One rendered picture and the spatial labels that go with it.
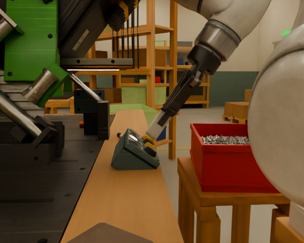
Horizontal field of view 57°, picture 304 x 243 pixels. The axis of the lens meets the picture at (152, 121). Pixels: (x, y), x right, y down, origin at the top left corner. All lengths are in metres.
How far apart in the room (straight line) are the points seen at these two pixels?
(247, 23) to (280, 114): 0.48
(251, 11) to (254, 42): 10.33
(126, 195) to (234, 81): 10.25
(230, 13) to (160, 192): 0.40
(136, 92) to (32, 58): 2.77
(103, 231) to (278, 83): 0.21
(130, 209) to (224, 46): 0.41
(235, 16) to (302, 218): 0.41
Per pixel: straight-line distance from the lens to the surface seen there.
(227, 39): 0.65
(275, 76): 0.20
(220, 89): 10.43
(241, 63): 10.75
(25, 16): 0.75
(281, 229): 0.52
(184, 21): 10.15
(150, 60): 3.22
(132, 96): 3.46
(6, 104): 0.66
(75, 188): 0.49
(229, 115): 6.95
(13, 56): 0.72
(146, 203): 0.42
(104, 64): 0.80
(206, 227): 0.74
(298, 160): 0.20
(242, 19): 0.66
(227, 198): 0.71
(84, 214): 0.40
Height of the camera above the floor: 1.08
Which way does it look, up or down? 9 degrees down
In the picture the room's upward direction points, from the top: straight up
